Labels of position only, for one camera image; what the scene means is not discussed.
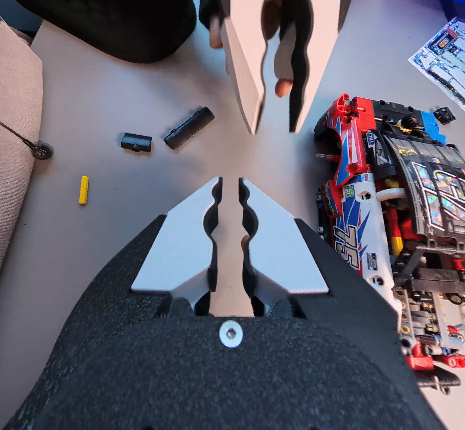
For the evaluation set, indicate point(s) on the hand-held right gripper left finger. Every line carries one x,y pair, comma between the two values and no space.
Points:
174,252

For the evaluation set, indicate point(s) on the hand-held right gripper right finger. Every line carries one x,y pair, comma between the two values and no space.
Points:
287,255

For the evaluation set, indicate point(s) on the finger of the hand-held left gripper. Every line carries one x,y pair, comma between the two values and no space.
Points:
243,19
323,19

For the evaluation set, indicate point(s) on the yellow lego axle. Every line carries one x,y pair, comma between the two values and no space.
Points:
84,190

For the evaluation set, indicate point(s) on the black lego cylinder piece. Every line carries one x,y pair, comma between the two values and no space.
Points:
189,128

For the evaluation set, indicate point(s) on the red white blue lego car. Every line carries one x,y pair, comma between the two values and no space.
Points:
363,226

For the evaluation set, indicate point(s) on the black lego connector piece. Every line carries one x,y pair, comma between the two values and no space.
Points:
136,142

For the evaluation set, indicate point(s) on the small black lego piece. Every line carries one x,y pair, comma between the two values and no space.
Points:
444,114

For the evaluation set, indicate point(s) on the person's left hand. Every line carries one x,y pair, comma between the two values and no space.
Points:
283,63

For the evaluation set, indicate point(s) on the holographic sticker sheet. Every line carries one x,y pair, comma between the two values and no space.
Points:
443,59

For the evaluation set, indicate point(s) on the black earbud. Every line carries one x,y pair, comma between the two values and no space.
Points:
43,151

